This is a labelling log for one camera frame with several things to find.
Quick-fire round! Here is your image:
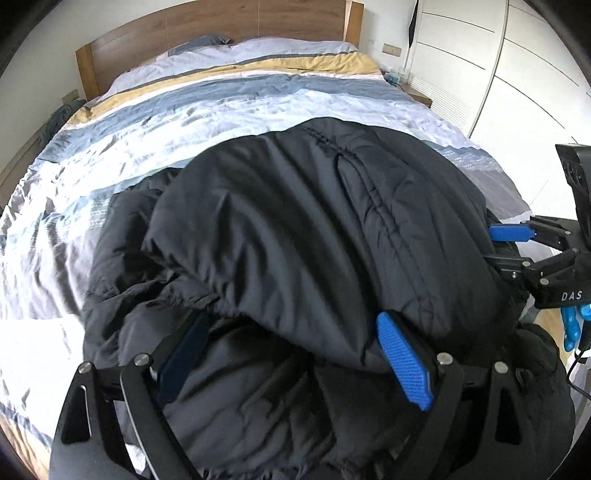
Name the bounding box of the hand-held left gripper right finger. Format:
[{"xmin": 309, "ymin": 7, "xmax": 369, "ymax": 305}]
[{"xmin": 376, "ymin": 311, "xmax": 527, "ymax": 480}]

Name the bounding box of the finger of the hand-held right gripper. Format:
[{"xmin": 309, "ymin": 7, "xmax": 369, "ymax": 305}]
[
  {"xmin": 488, "ymin": 217, "xmax": 578, "ymax": 250},
  {"xmin": 489, "ymin": 249, "xmax": 585, "ymax": 289}
]

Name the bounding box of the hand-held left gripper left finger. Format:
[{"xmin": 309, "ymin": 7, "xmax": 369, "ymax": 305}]
[{"xmin": 48, "ymin": 311, "xmax": 213, "ymax": 480}]

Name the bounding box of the black puffer coat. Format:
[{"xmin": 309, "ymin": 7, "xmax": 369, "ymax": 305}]
[{"xmin": 83, "ymin": 117, "xmax": 575, "ymax": 480}]

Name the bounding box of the person's right hand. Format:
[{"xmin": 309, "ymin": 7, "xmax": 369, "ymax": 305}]
[{"xmin": 561, "ymin": 302, "xmax": 591, "ymax": 352}]

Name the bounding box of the white wardrobe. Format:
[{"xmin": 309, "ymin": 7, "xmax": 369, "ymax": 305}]
[{"xmin": 406, "ymin": 0, "xmax": 591, "ymax": 204}]

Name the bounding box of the wooden nightstand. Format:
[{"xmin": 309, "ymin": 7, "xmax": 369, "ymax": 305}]
[{"xmin": 383, "ymin": 69, "xmax": 433, "ymax": 108}]

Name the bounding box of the bed with striped duvet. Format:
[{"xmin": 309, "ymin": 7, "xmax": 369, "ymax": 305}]
[{"xmin": 0, "ymin": 37, "xmax": 532, "ymax": 462}]

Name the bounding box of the dark grey cloth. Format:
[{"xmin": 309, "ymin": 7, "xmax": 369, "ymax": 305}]
[{"xmin": 39, "ymin": 99, "xmax": 88, "ymax": 146}]

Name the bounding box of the dark blue pillow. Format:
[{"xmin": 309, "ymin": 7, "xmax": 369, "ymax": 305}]
[{"xmin": 167, "ymin": 34, "xmax": 234, "ymax": 57}]

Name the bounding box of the wooden bed headboard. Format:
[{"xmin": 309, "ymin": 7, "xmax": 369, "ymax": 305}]
[{"xmin": 76, "ymin": 0, "xmax": 365, "ymax": 100}]

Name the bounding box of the black cable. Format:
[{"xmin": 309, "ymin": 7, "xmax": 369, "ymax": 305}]
[{"xmin": 567, "ymin": 346, "xmax": 591, "ymax": 398}]

